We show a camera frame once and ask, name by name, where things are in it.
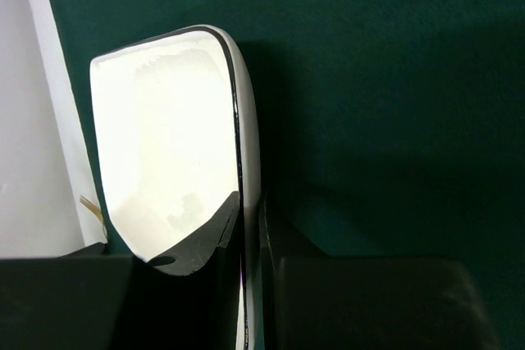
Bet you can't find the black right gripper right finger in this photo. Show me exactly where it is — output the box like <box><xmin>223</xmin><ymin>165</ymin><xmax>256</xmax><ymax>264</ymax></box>
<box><xmin>258</xmin><ymin>199</ymin><xmax>500</xmax><ymax>349</ymax></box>

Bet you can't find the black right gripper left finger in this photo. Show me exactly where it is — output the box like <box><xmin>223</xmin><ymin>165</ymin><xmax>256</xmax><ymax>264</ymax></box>
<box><xmin>1</xmin><ymin>193</ymin><xmax>240</xmax><ymax>349</ymax></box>

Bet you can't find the gold fork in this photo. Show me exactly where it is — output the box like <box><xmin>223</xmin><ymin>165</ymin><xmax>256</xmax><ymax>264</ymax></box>
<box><xmin>79</xmin><ymin>195</ymin><xmax>108</xmax><ymax>244</ymax></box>

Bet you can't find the white rectangular plate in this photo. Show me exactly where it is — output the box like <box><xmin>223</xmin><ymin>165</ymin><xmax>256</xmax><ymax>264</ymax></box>
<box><xmin>89</xmin><ymin>25</ymin><xmax>261</xmax><ymax>349</ymax></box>

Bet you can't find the dark green cloth napkin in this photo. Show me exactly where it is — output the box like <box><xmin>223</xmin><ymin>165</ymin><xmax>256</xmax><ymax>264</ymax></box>
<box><xmin>50</xmin><ymin>0</ymin><xmax>524</xmax><ymax>349</ymax></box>

